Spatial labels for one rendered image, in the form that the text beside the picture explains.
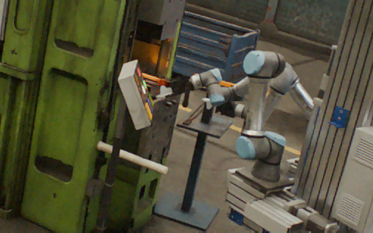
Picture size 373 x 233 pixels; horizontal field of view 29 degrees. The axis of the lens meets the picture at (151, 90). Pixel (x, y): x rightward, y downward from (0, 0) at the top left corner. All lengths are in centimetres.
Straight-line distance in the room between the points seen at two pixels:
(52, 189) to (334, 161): 172
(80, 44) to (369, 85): 164
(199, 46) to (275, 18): 425
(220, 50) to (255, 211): 461
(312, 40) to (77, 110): 813
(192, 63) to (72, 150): 405
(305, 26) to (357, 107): 853
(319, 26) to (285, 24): 59
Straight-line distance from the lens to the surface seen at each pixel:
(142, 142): 428
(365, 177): 347
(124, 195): 445
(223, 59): 801
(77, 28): 413
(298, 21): 1204
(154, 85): 426
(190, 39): 814
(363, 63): 348
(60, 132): 430
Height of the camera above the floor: 213
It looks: 16 degrees down
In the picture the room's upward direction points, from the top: 11 degrees clockwise
